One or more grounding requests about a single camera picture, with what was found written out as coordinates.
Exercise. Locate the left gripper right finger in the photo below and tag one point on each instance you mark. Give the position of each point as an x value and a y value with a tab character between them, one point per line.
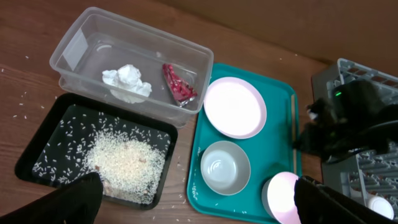
319	204

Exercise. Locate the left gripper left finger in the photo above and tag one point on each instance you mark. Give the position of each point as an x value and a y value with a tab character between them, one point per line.
77	202

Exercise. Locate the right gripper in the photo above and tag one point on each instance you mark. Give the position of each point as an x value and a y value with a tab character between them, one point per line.
320	134

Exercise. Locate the wooden chopstick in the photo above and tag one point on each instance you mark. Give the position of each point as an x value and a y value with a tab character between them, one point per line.
294	152

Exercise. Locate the rice pile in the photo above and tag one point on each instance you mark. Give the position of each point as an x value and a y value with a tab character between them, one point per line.
128	157

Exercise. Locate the white round plate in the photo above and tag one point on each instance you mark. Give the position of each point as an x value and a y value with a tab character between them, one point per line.
235	108

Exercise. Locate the grey bowl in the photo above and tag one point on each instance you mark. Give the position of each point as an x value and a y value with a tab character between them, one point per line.
225	168

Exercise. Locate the white tissue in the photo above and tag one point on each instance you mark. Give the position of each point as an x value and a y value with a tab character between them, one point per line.
127	78

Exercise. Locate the red snack wrapper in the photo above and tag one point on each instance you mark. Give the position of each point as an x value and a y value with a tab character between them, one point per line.
182	91

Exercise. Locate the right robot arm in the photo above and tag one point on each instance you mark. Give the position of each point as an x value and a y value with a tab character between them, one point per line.
354	121

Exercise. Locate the grey dishwasher rack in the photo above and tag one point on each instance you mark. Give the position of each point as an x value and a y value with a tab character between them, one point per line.
365	174

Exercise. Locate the black tray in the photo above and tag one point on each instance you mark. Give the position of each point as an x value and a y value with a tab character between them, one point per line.
46	124

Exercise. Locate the teal serving tray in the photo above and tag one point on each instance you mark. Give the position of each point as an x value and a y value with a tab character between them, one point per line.
269	152

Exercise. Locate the clear plastic bin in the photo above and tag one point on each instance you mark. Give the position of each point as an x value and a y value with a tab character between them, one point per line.
101	40

